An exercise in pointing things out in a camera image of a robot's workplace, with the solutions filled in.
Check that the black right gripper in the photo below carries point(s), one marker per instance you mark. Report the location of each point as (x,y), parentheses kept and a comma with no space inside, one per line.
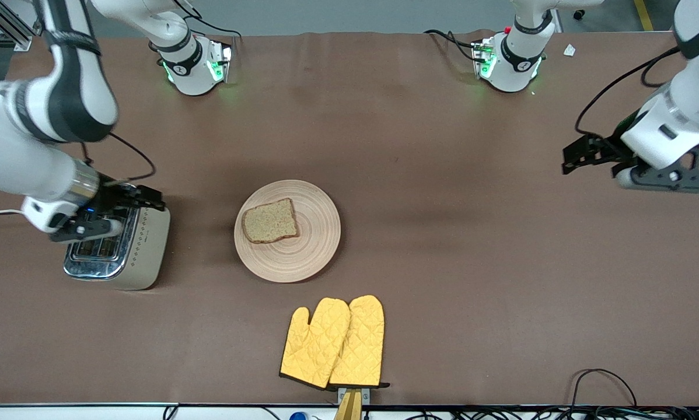
(118,195)

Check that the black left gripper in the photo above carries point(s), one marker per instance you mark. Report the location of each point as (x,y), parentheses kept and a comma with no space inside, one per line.
(612,145)

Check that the toast bread slice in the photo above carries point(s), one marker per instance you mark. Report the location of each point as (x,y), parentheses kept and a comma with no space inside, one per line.
(271,221)

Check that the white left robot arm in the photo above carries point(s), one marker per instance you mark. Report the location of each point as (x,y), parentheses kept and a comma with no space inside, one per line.
(676,116)

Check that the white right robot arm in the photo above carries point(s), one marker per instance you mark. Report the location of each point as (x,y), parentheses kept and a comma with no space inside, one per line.
(11,175)

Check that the round wooden plate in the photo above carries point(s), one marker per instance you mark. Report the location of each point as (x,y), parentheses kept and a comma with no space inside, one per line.
(294,262)

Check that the beige chrome toaster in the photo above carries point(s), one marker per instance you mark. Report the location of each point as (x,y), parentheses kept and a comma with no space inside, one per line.
(148,251)

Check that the small white paper scrap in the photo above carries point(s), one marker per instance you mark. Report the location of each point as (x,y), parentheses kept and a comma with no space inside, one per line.
(569,50)

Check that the black caster wheel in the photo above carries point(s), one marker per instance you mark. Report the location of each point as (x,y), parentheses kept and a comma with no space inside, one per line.
(579,13)

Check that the large table cover sheet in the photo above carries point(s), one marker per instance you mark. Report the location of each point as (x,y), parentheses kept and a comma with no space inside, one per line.
(443,262)

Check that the yellow quilted oven mitt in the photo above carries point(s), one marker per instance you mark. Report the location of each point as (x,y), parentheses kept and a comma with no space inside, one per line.
(364,344)
(311,347)

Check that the blue round cap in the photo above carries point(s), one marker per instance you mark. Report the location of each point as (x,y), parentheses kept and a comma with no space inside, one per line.
(298,416)

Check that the wooden stand piece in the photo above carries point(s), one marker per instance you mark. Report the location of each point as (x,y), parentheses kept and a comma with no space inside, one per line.
(349,408)

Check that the aluminium frame profile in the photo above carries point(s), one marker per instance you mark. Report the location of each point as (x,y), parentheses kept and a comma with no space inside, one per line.
(23,42)

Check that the grey metal bracket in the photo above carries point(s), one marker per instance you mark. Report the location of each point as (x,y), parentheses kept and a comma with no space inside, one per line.
(365,395)

